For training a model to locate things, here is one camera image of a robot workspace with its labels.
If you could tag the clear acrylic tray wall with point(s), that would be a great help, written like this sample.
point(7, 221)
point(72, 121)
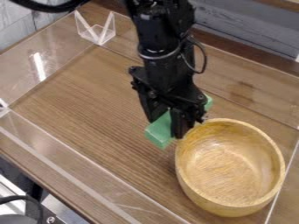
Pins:
point(72, 124)

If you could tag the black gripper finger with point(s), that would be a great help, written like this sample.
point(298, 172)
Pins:
point(183, 120)
point(153, 102)

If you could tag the grey metal table frame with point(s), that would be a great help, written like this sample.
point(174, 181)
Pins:
point(22, 209)

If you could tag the light brown wooden bowl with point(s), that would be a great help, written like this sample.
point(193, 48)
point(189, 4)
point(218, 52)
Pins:
point(230, 167)

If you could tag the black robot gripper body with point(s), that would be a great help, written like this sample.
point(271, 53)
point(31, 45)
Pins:
point(169, 74)

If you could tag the clear acrylic corner bracket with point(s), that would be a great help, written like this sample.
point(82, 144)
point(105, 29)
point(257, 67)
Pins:
point(98, 34)

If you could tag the green rectangular block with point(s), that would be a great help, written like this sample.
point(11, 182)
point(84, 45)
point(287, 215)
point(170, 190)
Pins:
point(158, 131)

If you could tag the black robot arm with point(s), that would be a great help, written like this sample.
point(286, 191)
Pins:
point(163, 23)

